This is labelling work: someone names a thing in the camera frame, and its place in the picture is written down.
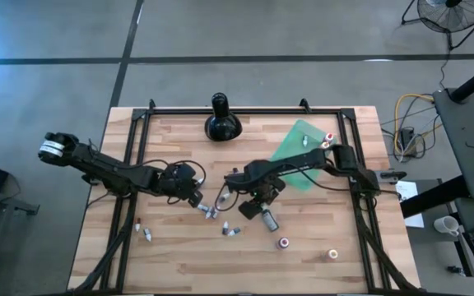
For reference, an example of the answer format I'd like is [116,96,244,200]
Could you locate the yellow cable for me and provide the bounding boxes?
[393,93,444,157]

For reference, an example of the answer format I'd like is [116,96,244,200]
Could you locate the black vase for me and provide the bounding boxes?
[203,92,244,143]

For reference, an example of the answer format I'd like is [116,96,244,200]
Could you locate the green plastic sheet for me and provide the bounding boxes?
[270,118,339,192]

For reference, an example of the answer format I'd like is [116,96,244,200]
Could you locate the black equipment stand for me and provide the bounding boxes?
[0,184,41,217]

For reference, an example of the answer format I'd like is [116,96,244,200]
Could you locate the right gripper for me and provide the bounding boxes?
[238,175,287,222]

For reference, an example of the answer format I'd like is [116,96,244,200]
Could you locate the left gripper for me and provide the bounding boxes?
[156,162,205,210]

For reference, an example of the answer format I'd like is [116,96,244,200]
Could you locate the white paper sheet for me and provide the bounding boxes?
[394,179,426,229]

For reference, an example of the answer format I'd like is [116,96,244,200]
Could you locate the black aluminium table frame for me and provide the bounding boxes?
[72,98,421,294]

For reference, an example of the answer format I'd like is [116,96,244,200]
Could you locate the white mug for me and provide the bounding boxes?
[433,215,462,238]

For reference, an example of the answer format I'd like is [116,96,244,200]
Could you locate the grey side table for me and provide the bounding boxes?
[431,86,474,201]

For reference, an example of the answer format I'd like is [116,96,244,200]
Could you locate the black power strip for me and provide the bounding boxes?
[400,126,418,152]

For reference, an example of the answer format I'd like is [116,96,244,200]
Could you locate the black floor fan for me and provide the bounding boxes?
[400,0,474,51]

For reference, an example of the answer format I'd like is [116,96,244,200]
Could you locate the large green Chefmaster bottle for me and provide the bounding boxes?
[260,203,281,234]

